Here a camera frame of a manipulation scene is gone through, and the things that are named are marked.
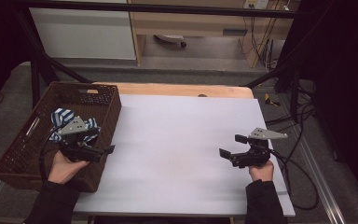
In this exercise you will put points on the person's left hand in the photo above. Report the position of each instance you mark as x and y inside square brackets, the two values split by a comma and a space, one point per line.
[62, 169]

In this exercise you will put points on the yellow black tool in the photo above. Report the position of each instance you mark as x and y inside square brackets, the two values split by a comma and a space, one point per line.
[271, 100]

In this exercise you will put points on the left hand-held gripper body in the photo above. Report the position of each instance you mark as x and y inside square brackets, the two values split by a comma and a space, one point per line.
[77, 149]

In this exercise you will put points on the person's right hand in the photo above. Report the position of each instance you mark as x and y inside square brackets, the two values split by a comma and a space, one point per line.
[262, 172]

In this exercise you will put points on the black metal frame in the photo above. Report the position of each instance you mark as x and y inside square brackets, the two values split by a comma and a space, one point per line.
[37, 62]

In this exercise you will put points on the white power strip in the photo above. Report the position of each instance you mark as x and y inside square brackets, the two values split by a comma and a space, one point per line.
[256, 3]

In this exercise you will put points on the office chair base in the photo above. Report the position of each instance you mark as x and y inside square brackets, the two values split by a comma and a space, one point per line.
[171, 39]

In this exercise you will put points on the white cabinet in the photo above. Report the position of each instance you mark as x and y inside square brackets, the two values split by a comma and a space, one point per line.
[84, 34]

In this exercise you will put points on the white board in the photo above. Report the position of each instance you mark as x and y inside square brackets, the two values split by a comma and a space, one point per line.
[180, 155]

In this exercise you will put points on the blue white striped cloth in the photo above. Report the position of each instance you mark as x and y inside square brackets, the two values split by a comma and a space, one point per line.
[62, 117]

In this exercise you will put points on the wooden table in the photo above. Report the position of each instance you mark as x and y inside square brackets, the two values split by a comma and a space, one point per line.
[186, 90]

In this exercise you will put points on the brown plastic basket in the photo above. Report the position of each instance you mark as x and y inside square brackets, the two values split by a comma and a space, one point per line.
[24, 155]

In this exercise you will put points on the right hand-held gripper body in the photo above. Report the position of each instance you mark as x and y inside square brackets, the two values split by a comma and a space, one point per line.
[258, 146]

